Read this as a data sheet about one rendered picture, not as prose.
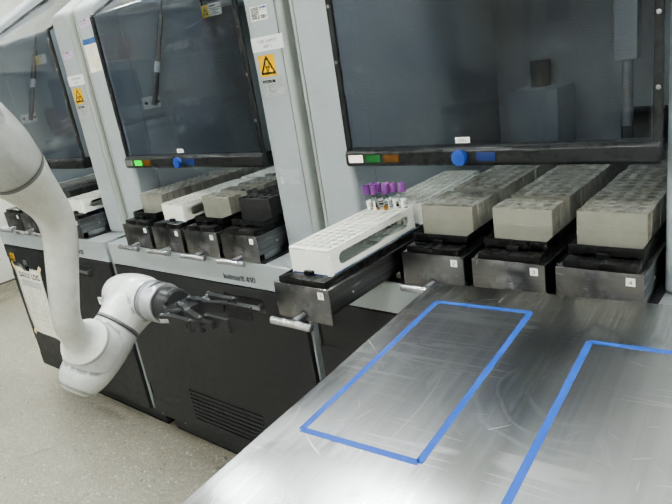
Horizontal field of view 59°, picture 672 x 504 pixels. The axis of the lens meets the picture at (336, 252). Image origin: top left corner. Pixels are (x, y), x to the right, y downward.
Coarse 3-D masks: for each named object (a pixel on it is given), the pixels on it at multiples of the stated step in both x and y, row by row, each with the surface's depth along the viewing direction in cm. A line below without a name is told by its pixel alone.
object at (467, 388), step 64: (448, 320) 83; (512, 320) 81; (576, 320) 78; (640, 320) 75; (320, 384) 72; (384, 384) 70; (448, 384) 68; (512, 384) 66; (576, 384) 64; (640, 384) 63; (256, 448) 62; (320, 448) 61; (384, 448) 59; (448, 448) 58; (512, 448) 56; (576, 448) 55; (640, 448) 54
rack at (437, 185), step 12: (432, 180) 148; (444, 180) 146; (456, 180) 144; (408, 192) 140; (420, 192) 138; (432, 192) 136; (444, 192) 137; (408, 204) 131; (420, 204) 130; (420, 216) 130
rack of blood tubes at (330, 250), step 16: (400, 208) 127; (336, 224) 123; (352, 224) 121; (368, 224) 119; (384, 224) 120; (304, 240) 116; (320, 240) 114; (336, 240) 113; (352, 240) 112; (368, 240) 127; (384, 240) 120; (304, 256) 111; (320, 256) 108; (336, 256) 109; (352, 256) 120; (320, 272) 110; (336, 272) 109
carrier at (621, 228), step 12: (576, 216) 102; (588, 216) 101; (600, 216) 99; (612, 216) 98; (624, 216) 97; (636, 216) 96; (648, 216) 95; (588, 228) 101; (600, 228) 100; (612, 228) 99; (624, 228) 98; (636, 228) 96; (648, 228) 96; (588, 240) 102; (600, 240) 101; (612, 240) 100; (624, 240) 98; (636, 240) 97; (648, 240) 96
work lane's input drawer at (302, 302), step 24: (408, 240) 126; (360, 264) 113; (384, 264) 118; (288, 288) 111; (312, 288) 107; (336, 288) 107; (360, 288) 112; (288, 312) 114; (312, 312) 109; (336, 312) 107
